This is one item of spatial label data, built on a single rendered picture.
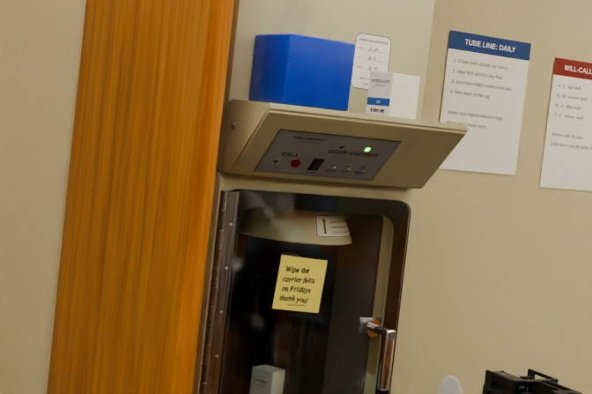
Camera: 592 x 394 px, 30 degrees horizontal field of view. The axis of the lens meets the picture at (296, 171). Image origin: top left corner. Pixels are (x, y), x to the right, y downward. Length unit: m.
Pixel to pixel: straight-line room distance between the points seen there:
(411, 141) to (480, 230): 0.80
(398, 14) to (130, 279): 0.54
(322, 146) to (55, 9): 0.58
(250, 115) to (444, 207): 0.88
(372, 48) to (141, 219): 0.41
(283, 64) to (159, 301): 0.35
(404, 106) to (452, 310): 0.84
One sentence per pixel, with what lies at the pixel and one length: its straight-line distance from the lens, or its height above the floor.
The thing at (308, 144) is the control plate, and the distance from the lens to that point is 1.47.
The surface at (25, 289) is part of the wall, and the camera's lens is 1.88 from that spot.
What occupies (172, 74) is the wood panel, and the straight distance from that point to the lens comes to 1.47.
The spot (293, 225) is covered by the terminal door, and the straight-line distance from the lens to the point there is 1.54.
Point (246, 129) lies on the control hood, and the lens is 1.44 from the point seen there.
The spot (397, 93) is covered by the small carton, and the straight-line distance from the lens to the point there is 1.53.
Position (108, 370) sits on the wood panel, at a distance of 1.63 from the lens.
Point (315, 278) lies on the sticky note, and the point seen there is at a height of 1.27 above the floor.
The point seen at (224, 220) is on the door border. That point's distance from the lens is 1.49.
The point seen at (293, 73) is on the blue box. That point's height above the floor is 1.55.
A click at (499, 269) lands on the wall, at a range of 2.36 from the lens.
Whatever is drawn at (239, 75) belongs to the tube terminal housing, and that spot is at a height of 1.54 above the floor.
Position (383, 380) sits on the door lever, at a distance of 1.62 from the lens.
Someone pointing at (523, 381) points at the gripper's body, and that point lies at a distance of 1.36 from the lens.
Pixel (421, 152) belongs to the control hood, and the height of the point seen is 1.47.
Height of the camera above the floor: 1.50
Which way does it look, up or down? 3 degrees down
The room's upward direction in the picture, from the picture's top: 6 degrees clockwise
